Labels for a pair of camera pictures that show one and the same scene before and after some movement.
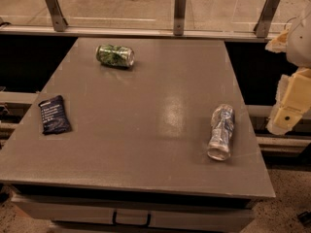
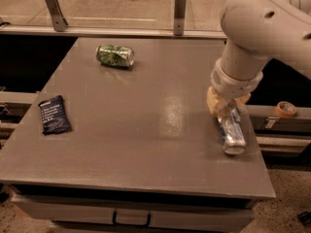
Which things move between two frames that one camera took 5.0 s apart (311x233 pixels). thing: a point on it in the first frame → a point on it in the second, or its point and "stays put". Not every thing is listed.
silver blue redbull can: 223,118 → 232,130
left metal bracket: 58,18 stays put
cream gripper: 300,44 → 230,83
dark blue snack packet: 53,116 stays put
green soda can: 115,55 stays put
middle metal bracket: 180,8 stays put
